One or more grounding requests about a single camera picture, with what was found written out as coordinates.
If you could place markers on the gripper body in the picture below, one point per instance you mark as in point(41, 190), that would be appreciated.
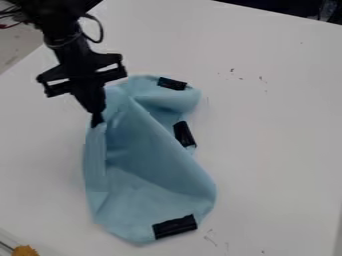
point(79, 71)

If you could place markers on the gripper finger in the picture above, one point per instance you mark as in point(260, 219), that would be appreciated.
point(92, 104)

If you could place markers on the light blue cloth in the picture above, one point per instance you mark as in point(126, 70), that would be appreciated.
point(147, 160)

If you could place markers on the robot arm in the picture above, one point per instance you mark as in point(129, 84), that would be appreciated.
point(60, 20)

